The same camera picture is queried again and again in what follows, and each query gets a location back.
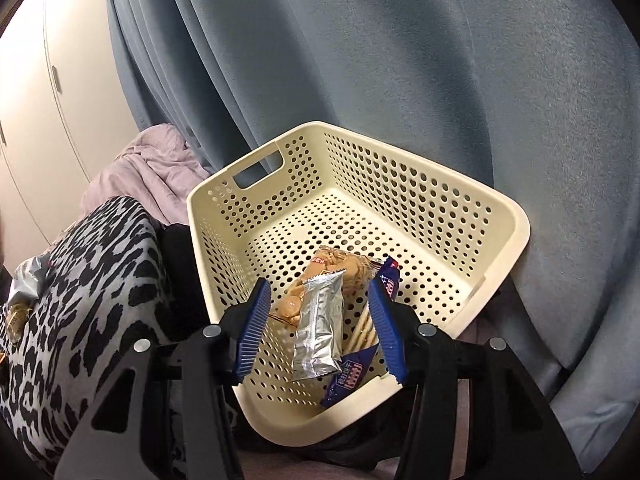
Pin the black white leopard print blanket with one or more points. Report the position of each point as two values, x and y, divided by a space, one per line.
100 270

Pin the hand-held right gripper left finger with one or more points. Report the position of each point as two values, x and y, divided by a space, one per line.
252 330

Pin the blue grey curtain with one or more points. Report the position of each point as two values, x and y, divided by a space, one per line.
400 60

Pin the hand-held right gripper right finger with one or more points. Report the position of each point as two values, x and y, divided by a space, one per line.
387 330

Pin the gold snack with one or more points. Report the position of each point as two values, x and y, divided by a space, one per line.
16 321

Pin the clear bag of pale biscuits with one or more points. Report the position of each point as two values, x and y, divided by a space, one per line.
350 270

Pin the white wardrobe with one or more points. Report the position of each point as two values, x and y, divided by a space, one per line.
50 110

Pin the silver foil snack packet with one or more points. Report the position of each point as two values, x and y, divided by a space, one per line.
30 280
317 325

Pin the cream perforated plastic basket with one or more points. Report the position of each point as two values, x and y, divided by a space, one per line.
425 195

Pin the pink duvet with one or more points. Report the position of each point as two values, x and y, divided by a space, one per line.
145 170

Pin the blue biscuit packet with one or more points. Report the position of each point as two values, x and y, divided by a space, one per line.
350 375

